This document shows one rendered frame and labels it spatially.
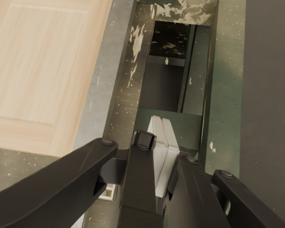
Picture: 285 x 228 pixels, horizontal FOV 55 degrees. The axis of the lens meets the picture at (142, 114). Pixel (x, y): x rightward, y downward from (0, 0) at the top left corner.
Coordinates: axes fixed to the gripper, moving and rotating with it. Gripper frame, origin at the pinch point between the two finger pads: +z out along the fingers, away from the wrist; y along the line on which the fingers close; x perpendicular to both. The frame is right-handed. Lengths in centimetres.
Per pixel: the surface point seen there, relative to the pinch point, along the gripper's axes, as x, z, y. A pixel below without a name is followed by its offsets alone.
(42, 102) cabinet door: -9.7, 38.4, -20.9
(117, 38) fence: 7.2, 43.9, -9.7
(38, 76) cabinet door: -5.3, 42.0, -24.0
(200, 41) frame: 14, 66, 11
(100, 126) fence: -9.6, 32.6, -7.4
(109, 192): -20.2, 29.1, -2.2
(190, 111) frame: -9, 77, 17
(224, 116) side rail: -1.1, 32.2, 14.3
